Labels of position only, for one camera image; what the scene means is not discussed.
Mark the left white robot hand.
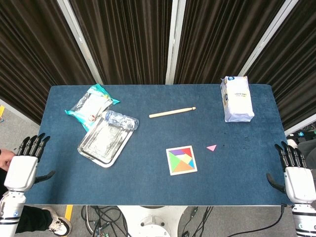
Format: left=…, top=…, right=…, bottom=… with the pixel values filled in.
left=3, top=132, right=56, bottom=192

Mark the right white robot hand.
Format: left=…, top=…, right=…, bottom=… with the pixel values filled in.
left=266, top=141, right=316, bottom=204

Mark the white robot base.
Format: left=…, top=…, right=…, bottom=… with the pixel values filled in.
left=116, top=205, right=189, bottom=237

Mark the orange triangle tangram piece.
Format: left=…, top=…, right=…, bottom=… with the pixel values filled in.
left=173, top=160, right=195, bottom=173

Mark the yellow square tangram piece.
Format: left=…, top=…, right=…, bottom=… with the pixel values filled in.
left=177, top=154, right=192, bottom=164

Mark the green triangle tangram piece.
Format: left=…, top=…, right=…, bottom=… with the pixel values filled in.
left=168, top=151, right=184, bottom=173

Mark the person's bare hand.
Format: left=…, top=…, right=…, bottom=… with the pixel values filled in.
left=0, top=148, right=16, bottom=172

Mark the black trouser leg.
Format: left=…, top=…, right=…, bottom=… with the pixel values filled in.
left=14, top=205, right=54, bottom=234

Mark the black and white sneaker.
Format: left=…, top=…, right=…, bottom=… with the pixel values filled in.
left=41, top=206, right=73, bottom=237

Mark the metal tray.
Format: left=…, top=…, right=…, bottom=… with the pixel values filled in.
left=77, top=116, right=137, bottom=168

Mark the teal snack bag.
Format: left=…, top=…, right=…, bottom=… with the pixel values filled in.
left=64, top=83, right=121, bottom=132

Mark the white tissue pack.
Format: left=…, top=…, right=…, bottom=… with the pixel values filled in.
left=220, top=75, right=255, bottom=123

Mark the dark brown pleated curtain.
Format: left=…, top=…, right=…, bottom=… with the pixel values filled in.
left=0, top=0, right=96, bottom=125
left=173, top=0, right=289, bottom=85
left=246, top=0, right=316, bottom=131
left=69, top=0, right=173, bottom=85

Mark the clear plastic bottle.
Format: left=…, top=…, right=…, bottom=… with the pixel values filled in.
left=105, top=110, right=140, bottom=131

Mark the blue table cloth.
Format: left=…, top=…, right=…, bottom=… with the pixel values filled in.
left=24, top=83, right=295, bottom=206

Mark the wooden stick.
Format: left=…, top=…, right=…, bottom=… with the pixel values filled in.
left=149, top=106, right=197, bottom=119

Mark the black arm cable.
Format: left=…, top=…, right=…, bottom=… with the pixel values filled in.
left=181, top=203, right=287, bottom=237

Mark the black floor cable bundle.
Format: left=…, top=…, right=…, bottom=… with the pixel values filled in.
left=80, top=205, right=133, bottom=237

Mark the wooden tangram puzzle tray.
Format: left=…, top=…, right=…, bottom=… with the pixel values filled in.
left=165, top=145, right=198, bottom=176

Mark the white partition post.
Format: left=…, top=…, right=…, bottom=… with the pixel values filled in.
left=237, top=0, right=301, bottom=78
left=164, top=0, right=187, bottom=85
left=56, top=0, right=105, bottom=86

